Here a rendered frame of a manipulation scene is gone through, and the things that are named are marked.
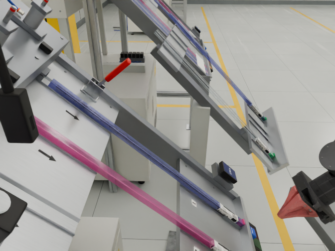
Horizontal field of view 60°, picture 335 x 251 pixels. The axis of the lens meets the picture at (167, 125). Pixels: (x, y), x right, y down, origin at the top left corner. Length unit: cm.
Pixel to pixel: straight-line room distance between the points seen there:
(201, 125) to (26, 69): 66
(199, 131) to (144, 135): 37
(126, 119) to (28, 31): 26
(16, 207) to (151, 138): 40
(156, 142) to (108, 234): 31
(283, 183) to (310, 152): 44
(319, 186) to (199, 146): 47
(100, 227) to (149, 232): 78
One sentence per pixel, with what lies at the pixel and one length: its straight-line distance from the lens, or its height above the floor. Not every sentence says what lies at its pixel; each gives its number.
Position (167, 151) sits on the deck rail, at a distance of 67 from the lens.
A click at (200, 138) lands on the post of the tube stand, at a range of 100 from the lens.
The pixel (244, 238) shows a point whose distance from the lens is 70.
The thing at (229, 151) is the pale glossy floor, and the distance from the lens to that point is 216.
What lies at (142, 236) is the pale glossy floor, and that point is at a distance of 160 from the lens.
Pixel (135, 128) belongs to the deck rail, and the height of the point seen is 93.
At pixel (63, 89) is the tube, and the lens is 53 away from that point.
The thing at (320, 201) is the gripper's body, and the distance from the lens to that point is 67.
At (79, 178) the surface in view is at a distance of 44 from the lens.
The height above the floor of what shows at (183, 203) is 84.
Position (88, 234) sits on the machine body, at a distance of 85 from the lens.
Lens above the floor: 127
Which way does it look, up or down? 32 degrees down
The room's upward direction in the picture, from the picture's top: straight up
